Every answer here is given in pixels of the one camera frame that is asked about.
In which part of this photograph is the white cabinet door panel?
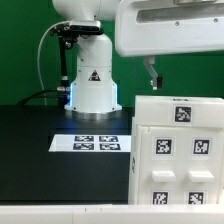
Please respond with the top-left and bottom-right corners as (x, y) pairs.
(134, 127), (181, 205)

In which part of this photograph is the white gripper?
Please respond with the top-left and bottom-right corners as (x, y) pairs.
(115, 0), (224, 90)

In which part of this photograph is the white cabinet body box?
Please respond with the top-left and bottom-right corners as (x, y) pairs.
(128, 121), (224, 204)

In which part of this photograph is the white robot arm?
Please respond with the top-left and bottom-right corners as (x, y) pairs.
(52, 0), (224, 118)

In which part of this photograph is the white marker sheet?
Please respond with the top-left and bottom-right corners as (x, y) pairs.
(49, 134), (131, 153)

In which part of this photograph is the black cable on table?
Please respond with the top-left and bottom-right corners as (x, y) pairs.
(16, 89), (66, 108)

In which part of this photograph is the grey camera cable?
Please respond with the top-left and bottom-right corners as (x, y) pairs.
(36, 22), (69, 107)

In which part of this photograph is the white cabinet top block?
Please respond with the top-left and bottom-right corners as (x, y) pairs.
(135, 96), (224, 128)

